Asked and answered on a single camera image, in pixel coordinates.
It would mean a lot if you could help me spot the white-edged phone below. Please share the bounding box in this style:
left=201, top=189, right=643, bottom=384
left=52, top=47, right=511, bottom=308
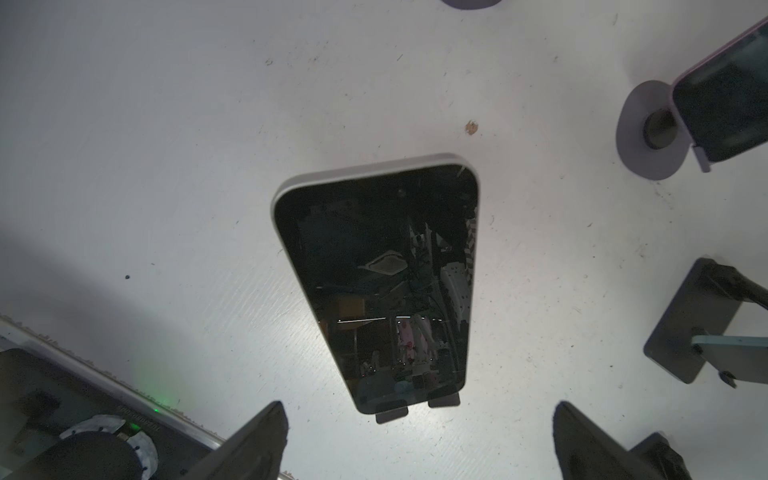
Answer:
left=271, top=153, right=480, bottom=423

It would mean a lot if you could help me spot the round grey stand back left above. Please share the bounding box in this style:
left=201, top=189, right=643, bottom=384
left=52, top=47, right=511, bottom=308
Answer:
left=442, top=0, right=501, bottom=11

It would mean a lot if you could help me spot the phone back centre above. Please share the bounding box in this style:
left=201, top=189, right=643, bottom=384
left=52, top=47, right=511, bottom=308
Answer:
left=671, top=19, right=767, bottom=171

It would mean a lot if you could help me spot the aluminium mounting rail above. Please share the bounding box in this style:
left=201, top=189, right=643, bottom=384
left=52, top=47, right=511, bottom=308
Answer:
left=0, top=314, right=295, bottom=480

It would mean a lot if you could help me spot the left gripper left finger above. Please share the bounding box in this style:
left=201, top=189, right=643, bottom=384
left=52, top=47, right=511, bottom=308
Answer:
left=182, top=401, right=289, bottom=480

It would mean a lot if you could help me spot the round grey stand front left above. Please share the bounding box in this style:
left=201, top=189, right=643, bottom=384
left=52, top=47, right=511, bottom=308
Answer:
left=374, top=392, right=461, bottom=425

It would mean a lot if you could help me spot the round grey stand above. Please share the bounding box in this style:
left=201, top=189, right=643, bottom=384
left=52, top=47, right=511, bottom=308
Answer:
left=615, top=80, right=712, bottom=181
left=442, top=0, right=501, bottom=11
left=374, top=392, right=461, bottom=425

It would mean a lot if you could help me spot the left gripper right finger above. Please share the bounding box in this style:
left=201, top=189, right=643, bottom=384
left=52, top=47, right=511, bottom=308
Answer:
left=553, top=401, right=662, bottom=480

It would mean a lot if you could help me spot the round grey stand back centre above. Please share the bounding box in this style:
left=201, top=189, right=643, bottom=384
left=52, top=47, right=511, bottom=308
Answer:
left=615, top=80, right=712, bottom=181

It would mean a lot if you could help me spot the black folding stand centre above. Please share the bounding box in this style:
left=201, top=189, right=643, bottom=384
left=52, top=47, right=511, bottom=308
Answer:
left=643, top=258, right=767, bottom=384

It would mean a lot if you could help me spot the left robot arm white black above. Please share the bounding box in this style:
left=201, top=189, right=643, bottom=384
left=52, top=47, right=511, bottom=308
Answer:
left=9, top=401, right=670, bottom=479

